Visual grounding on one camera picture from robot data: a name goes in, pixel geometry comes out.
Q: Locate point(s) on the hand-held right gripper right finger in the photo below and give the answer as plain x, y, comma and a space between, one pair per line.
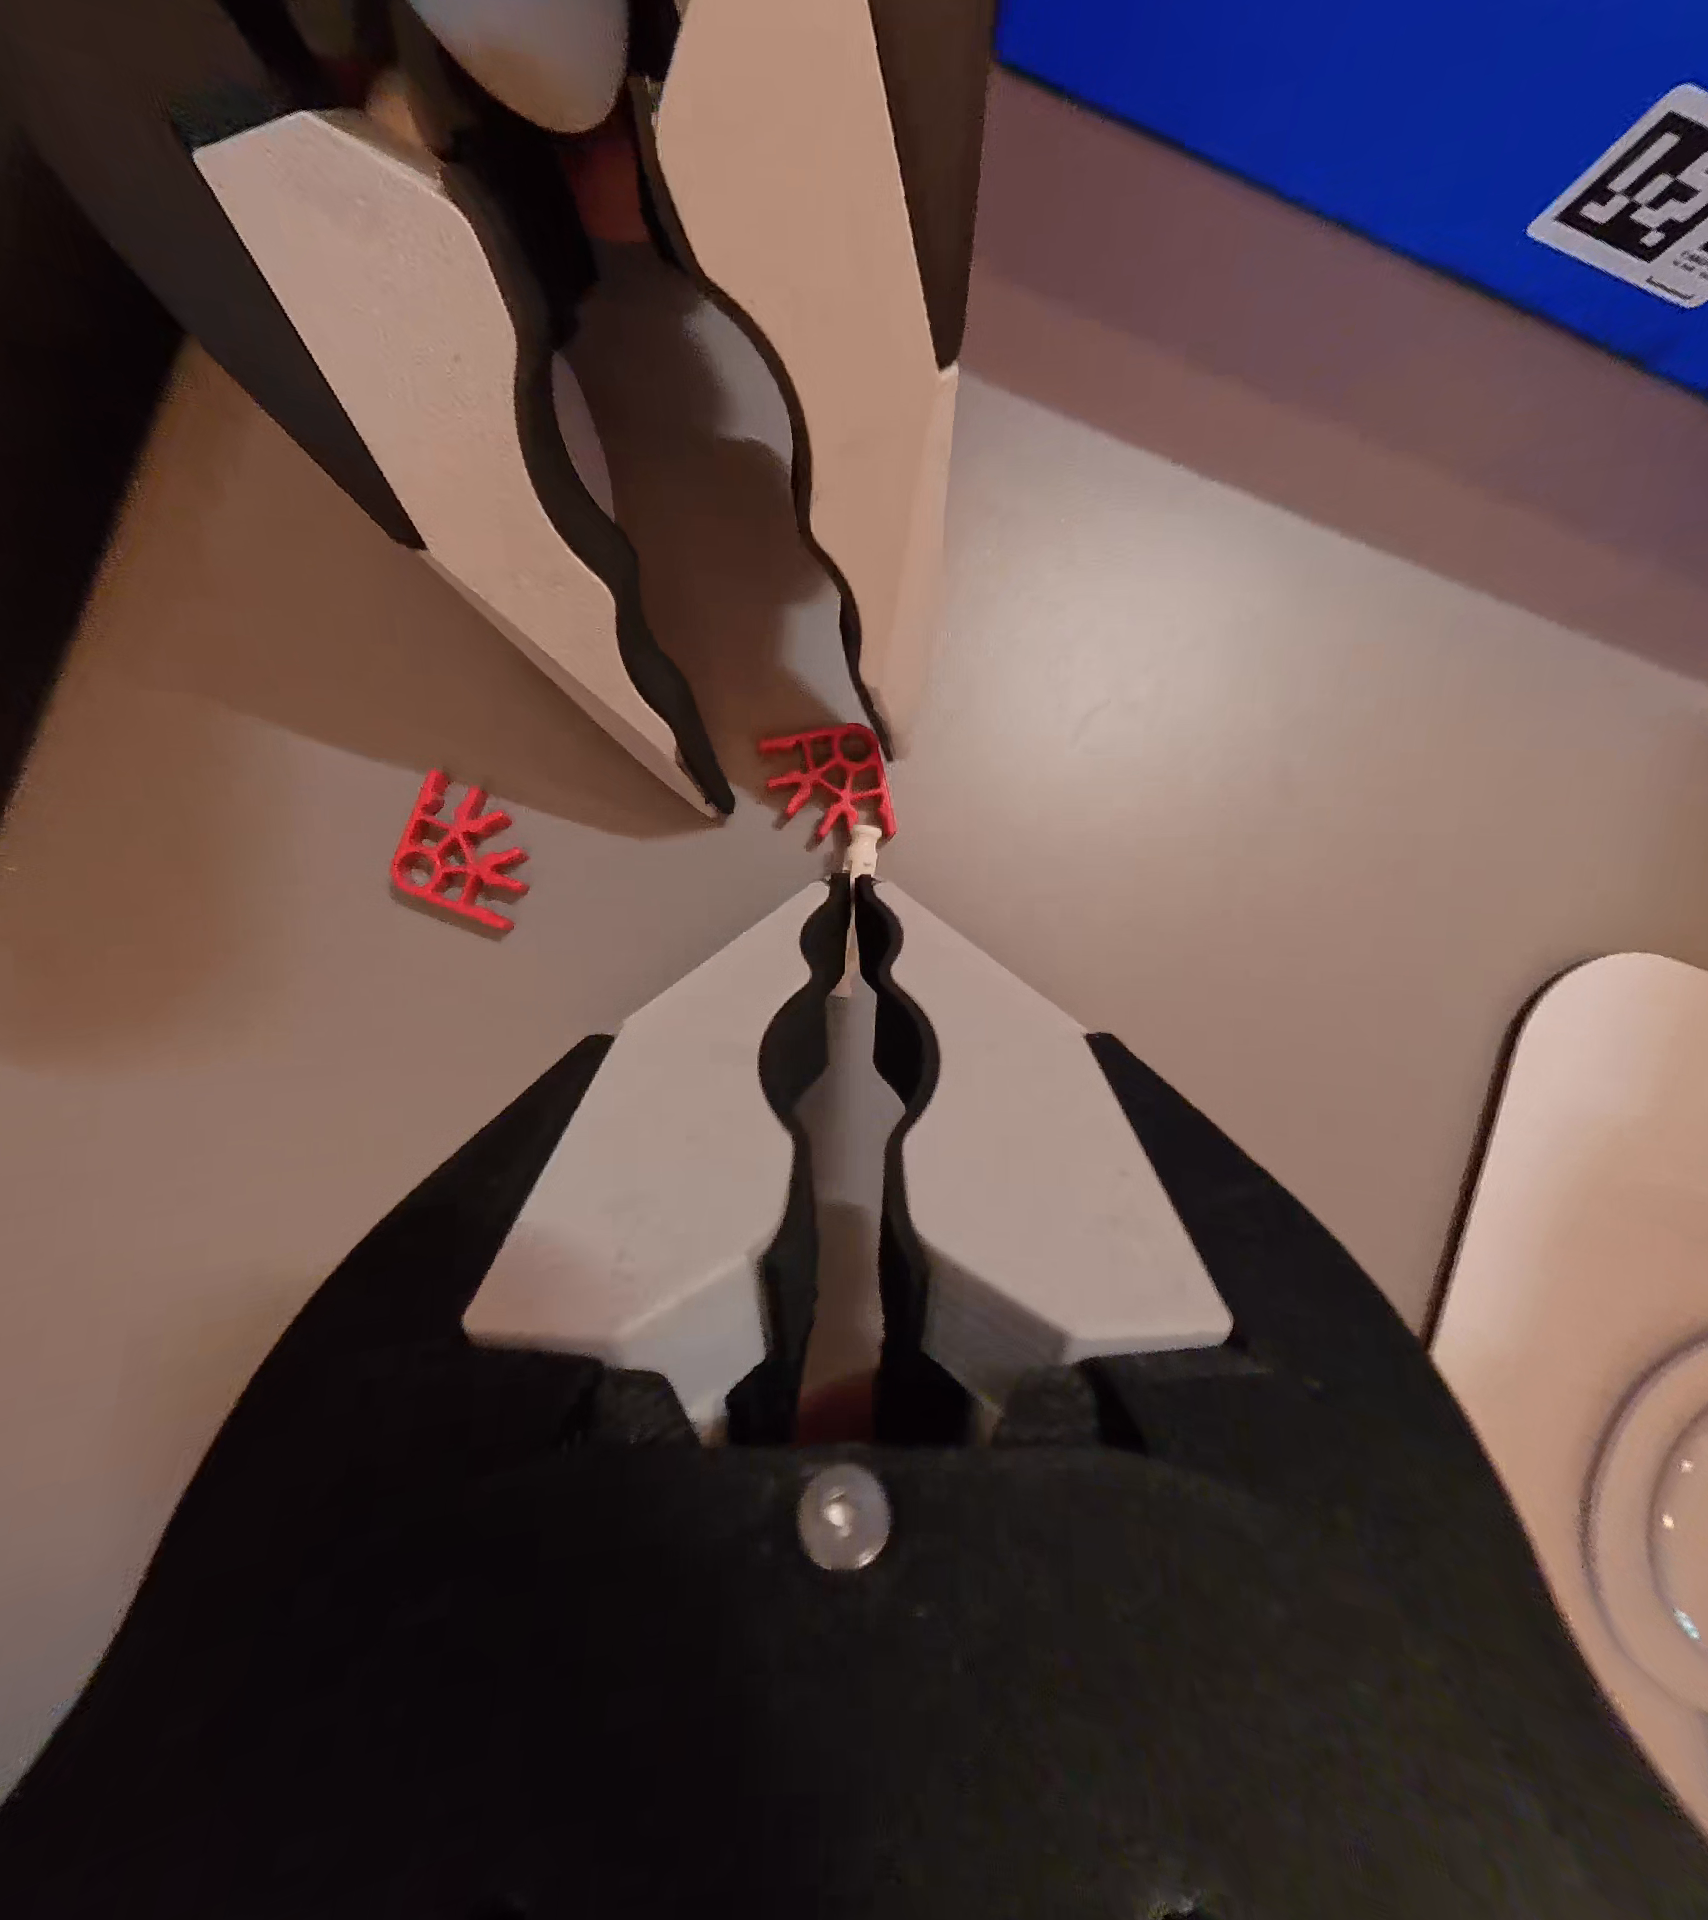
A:
1064, 1201

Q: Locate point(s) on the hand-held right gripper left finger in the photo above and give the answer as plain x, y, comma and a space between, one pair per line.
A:
644, 1201

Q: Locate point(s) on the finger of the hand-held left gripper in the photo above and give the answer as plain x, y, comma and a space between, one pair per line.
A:
825, 225
388, 301

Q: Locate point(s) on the white plastic rod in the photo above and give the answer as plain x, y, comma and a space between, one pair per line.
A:
862, 851

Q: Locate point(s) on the red fan connector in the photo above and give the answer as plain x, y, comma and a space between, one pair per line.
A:
808, 758
418, 863

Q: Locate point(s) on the blue plastic bin white tag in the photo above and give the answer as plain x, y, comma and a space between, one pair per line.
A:
1319, 121

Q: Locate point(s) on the white document stand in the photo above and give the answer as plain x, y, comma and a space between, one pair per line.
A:
1544, 1201

